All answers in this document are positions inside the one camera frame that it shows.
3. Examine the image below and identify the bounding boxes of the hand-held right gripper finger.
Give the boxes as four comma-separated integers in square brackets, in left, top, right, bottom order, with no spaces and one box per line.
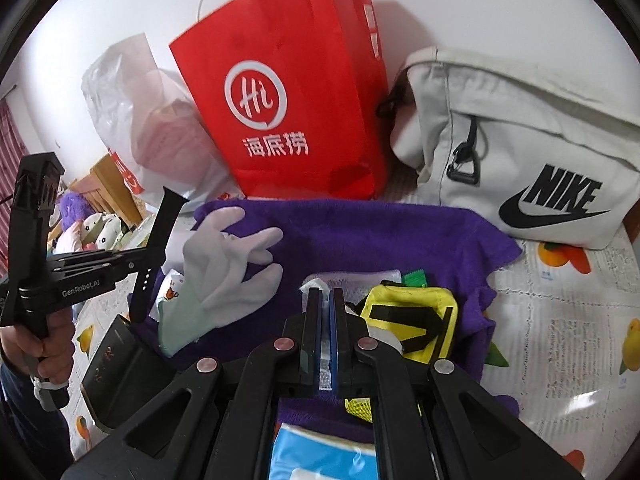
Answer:
[60,287,333,480]
[331,287,586,480]

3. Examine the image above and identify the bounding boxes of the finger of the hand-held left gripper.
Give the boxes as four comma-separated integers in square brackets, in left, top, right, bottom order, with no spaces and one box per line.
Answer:
[47,247,167,282]

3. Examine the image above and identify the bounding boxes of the black watch strap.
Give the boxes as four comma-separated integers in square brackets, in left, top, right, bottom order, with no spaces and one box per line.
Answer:
[128,186,190,324]

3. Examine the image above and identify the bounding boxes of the person's left hand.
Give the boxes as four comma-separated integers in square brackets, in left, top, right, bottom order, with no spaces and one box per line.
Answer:
[0,305,76,386]

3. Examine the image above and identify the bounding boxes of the white plush toy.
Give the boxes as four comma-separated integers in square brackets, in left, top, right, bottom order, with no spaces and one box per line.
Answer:
[55,212,132,257]

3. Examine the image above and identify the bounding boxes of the purple plush toy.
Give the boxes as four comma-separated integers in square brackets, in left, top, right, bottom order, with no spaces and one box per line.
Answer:
[56,192,91,241]

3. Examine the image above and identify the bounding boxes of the small cartoon printed packet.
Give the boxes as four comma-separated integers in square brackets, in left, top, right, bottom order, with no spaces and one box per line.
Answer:
[155,269,188,322]

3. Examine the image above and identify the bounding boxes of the white glove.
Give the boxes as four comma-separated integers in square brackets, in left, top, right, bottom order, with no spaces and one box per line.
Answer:
[159,206,285,358]

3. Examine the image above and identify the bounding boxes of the wooden headboard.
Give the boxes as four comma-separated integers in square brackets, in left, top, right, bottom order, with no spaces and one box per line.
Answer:
[70,152,146,233]

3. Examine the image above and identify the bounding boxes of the red striped curtain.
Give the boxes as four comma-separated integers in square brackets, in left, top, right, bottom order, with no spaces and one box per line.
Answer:
[0,100,30,198]

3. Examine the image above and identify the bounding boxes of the black box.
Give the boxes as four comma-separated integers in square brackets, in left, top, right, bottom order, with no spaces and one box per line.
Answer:
[80,314,178,433]

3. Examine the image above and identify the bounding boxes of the blue tissue pack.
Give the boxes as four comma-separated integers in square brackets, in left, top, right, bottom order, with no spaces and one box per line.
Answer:
[267,422,378,480]

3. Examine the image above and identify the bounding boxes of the purple towel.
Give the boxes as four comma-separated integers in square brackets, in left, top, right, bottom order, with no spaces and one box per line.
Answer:
[131,199,523,441]

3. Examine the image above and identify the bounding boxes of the white plastic bag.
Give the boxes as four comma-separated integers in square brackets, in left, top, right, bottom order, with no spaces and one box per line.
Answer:
[81,32,246,206]

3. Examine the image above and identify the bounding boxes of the person's dark pants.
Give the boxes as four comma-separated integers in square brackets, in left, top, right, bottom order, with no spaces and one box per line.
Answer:
[0,360,76,480]

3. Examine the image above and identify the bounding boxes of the fruit printed bed sheet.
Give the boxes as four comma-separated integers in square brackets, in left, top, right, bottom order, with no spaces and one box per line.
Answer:
[50,230,640,480]

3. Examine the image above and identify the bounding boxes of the red paper bag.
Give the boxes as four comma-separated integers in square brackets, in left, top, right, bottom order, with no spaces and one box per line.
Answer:
[169,0,390,201]

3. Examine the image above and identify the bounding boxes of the grey zip pouch bag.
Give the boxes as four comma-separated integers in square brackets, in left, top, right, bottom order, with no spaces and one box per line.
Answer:
[376,46,640,251]

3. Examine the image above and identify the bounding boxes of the yellow pouch with black straps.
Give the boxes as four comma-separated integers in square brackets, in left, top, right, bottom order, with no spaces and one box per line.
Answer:
[345,282,460,416]

